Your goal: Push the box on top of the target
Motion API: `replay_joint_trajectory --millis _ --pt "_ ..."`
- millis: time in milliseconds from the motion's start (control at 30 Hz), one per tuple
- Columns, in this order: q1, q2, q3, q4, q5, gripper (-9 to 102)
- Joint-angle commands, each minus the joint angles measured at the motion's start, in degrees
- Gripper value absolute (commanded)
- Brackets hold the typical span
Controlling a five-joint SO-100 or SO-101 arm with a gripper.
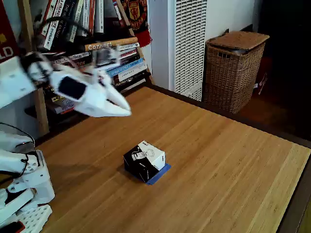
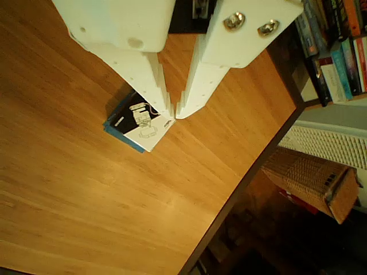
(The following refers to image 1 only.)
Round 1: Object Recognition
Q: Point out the black and white cardboard box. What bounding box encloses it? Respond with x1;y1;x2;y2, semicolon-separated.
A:
122;140;166;183

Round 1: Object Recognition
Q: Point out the blue tape square target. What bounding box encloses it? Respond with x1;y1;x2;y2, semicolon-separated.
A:
124;163;172;186

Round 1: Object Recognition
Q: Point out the black no filter book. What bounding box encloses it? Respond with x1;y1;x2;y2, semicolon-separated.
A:
52;55;93;71

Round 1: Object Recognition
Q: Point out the white Antifragile book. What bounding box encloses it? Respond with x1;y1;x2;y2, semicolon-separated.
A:
114;63;148;82

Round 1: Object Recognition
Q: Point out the white thin spine book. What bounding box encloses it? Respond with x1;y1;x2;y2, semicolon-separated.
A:
52;51;91;64

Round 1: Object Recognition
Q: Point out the light blue spine book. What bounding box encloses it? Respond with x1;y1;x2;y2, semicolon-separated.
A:
106;57;144;78

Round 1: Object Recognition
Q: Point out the purple spine book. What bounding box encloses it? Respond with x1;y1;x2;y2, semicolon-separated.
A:
120;54;141;67

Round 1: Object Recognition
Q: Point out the tan Connect book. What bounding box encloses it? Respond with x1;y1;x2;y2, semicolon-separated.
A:
84;36;138;51

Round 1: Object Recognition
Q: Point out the white Modern Romance book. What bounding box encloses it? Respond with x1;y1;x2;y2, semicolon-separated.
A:
116;42;140;53

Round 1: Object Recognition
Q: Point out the white financial life book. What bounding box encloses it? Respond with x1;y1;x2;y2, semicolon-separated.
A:
42;0;68;51

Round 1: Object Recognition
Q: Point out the orange upright book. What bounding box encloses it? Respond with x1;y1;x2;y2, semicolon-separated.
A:
87;0;96;36

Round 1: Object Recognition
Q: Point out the grey white upright book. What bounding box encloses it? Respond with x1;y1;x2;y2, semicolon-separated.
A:
68;0;85;43

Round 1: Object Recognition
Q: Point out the black moral animal book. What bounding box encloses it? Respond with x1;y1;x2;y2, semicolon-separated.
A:
52;0;75;47

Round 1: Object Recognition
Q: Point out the wooden ladder bookshelf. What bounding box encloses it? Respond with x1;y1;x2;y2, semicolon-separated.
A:
18;0;156;136

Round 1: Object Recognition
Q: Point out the red and yellow banner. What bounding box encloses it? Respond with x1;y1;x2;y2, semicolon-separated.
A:
0;2;24;64

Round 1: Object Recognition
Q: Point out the white and red upright book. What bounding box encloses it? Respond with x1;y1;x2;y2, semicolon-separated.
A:
38;0;58;37

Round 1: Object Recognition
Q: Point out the red and black football scarf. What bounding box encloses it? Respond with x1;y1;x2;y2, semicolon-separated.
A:
120;0;153;48

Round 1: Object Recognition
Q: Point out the red leaning book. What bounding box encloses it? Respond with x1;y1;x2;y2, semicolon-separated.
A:
111;0;127;27

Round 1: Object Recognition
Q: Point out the white louvered heater unit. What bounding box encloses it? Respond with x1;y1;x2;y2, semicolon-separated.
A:
167;0;208;102

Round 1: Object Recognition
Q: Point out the brown wicker laundry basket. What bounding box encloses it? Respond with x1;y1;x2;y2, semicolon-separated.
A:
203;30;270;115

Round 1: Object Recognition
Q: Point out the red bag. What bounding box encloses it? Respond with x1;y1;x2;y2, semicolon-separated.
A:
254;57;272;95

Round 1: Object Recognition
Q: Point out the black and red clamp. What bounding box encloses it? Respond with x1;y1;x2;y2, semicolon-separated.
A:
0;220;26;233

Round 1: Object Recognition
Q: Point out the camera board on white mount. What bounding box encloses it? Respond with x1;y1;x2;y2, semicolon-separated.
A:
91;47;121;83

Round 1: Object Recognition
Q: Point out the black camera cable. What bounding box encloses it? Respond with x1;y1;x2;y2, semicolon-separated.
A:
33;17;94;42

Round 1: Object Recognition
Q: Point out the white perforated base plate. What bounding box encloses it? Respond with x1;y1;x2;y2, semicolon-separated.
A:
14;203;53;233

